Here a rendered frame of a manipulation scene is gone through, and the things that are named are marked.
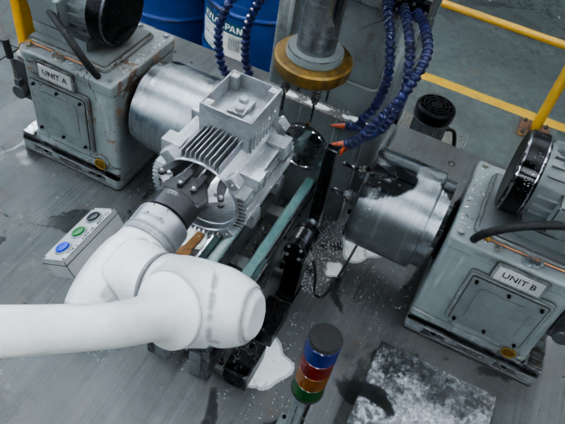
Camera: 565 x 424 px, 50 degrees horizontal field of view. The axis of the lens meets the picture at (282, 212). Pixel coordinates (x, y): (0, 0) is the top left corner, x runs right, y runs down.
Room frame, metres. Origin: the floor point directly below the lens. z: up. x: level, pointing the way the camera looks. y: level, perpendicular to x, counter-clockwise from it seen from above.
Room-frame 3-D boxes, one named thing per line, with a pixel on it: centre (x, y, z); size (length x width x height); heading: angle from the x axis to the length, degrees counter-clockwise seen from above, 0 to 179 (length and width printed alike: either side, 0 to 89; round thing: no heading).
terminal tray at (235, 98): (0.85, 0.11, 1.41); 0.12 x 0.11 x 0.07; 163
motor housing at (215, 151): (0.81, 0.12, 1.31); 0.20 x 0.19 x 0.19; 163
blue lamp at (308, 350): (0.55, -0.11, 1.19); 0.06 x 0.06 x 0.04
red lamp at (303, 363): (0.55, -0.11, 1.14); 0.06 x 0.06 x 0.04
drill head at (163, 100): (1.26, 0.35, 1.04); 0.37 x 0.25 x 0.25; 73
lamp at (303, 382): (0.55, -0.11, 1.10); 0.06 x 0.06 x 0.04
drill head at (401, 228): (1.05, -0.31, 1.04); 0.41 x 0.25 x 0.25; 73
